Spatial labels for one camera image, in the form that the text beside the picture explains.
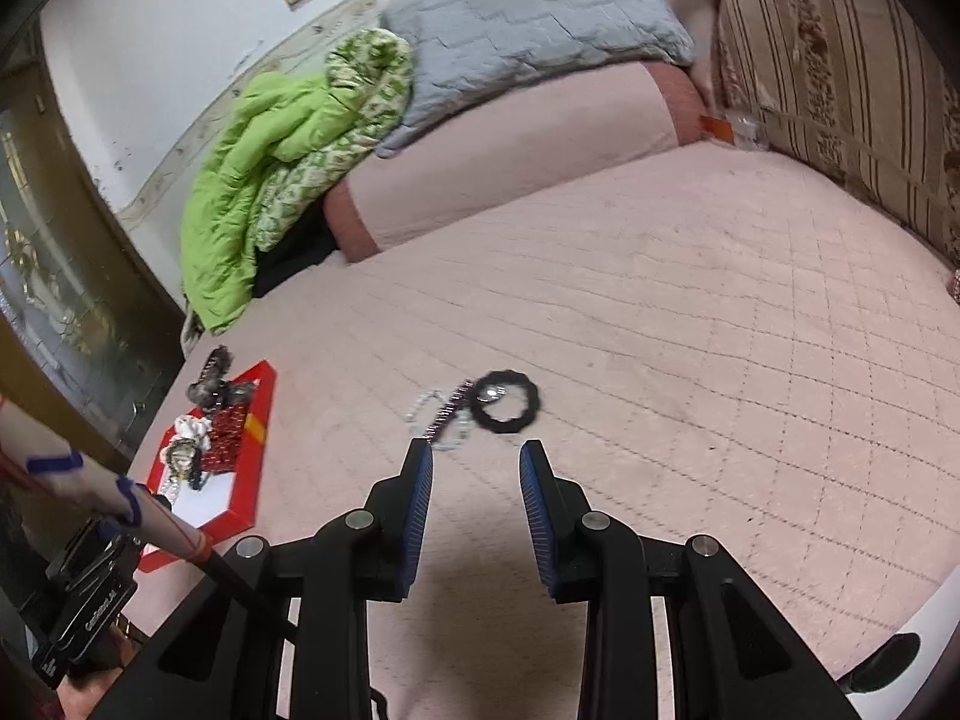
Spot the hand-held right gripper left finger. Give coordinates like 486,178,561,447
154,438,436,720

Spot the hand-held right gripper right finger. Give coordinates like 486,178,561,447
517,438,863,720

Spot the pearl bracelet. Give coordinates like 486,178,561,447
403,388,475,454

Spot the black beaded scrunchie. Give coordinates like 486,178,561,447
471,369,542,436

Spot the silver hair clip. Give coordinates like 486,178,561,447
424,378,476,442

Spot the leopard print scrunchie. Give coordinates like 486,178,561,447
160,441,202,482

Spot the red-rimmed white tray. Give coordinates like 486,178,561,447
139,361,279,576

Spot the white hair accessory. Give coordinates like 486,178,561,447
169,415,216,452

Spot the red polka-dot scrunchie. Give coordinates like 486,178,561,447
201,406,250,472

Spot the beige stick with blue marks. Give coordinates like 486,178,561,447
0,396,301,635

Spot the brown patterned hair clip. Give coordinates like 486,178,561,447
196,345,232,385

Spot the dark wooden cabinet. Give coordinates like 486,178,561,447
0,22,188,466

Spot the pink bolster pillow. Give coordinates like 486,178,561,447
322,60,710,263

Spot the black object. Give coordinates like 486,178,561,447
835,632,921,695

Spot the green quilt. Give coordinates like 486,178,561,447
180,27,416,336

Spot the clear bottle with orange label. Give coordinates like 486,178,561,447
699,111,772,154

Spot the grey quilted pillow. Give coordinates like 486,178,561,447
373,0,695,160

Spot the striped floral sofa cushion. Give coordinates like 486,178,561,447
705,0,960,271

